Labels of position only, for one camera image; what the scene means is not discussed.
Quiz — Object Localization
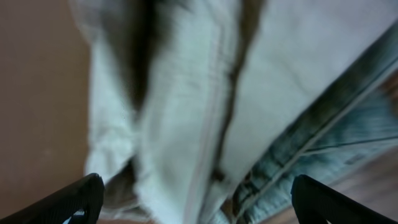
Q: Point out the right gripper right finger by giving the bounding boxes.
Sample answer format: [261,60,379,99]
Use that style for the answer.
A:
[290,175,397,224]

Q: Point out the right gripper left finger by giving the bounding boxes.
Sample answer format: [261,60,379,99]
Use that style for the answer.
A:
[1,173,104,224]

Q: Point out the beige shorts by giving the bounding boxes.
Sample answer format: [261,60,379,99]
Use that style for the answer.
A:
[71,0,397,223]

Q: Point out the folded blue jeans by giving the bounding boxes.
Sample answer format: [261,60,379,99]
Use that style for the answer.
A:
[212,25,397,224]

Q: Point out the cardboard back wall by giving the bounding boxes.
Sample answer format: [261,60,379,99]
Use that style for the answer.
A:
[1,0,89,217]

